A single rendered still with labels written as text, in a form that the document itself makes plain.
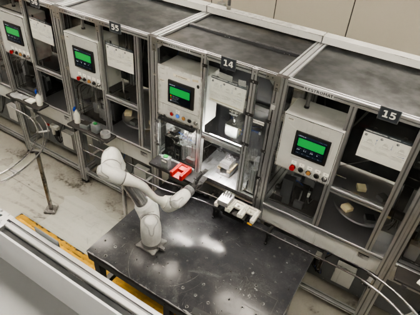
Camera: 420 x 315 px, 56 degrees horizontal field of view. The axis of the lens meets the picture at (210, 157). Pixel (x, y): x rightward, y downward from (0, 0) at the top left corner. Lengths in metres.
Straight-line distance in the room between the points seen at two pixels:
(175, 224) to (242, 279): 0.75
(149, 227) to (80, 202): 1.75
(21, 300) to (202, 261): 2.67
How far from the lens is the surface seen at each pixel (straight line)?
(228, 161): 3.48
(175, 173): 3.48
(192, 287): 3.00
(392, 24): 6.15
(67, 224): 4.44
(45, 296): 0.51
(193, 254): 3.18
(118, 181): 2.73
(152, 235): 3.05
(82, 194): 4.74
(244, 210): 3.25
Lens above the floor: 3.16
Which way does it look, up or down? 37 degrees down
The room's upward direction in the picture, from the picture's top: 5 degrees clockwise
